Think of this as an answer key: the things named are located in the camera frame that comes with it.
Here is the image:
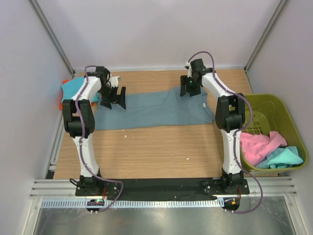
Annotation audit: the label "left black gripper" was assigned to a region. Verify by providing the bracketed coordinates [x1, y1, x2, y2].
[98, 85, 126, 110]

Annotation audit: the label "left aluminium corner post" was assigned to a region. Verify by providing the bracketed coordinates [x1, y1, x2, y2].
[28, 0, 75, 78]

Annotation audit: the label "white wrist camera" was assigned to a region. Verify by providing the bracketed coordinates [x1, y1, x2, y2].
[185, 62, 192, 78]
[109, 76, 121, 88]

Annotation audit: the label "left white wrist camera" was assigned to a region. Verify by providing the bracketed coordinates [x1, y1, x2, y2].
[109, 76, 121, 88]

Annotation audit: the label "right aluminium corner post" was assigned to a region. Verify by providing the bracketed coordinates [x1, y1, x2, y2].
[244, 0, 291, 73]

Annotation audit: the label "grey blue t shirt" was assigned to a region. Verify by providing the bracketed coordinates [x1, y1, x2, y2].
[94, 87, 214, 131]

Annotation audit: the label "olive green plastic basket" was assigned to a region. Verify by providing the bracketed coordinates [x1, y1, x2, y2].
[240, 94, 309, 175]

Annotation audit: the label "turquoise t shirt in basket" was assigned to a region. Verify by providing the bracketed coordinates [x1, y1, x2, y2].
[256, 146, 304, 169]

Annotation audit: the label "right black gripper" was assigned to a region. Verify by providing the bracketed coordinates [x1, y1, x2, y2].
[180, 75, 201, 97]

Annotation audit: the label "aluminium corner post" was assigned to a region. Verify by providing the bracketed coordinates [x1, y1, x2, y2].
[28, 0, 75, 78]
[244, 0, 291, 73]

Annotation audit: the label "aluminium front frame rail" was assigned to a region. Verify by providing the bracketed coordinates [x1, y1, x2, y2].
[30, 176, 297, 198]

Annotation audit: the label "folded turquoise t shirt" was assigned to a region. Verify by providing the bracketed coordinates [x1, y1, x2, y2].
[60, 76, 100, 103]

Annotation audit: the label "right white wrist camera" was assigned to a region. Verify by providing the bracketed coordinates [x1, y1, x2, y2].
[185, 62, 192, 78]

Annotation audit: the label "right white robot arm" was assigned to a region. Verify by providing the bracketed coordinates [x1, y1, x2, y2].
[180, 59, 246, 194]

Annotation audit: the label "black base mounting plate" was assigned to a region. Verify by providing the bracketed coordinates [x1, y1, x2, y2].
[69, 176, 250, 210]

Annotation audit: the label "pink t shirt in basket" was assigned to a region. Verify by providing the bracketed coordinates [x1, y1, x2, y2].
[240, 131, 287, 166]

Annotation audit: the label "folded orange t shirt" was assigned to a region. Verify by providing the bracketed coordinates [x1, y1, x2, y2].
[59, 79, 94, 111]

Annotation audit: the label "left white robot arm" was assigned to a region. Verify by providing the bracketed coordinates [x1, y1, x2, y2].
[62, 65, 126, 196]

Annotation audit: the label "white slotted cable duct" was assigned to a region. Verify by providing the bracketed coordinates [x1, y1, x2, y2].
[41, 198, 224, 209]

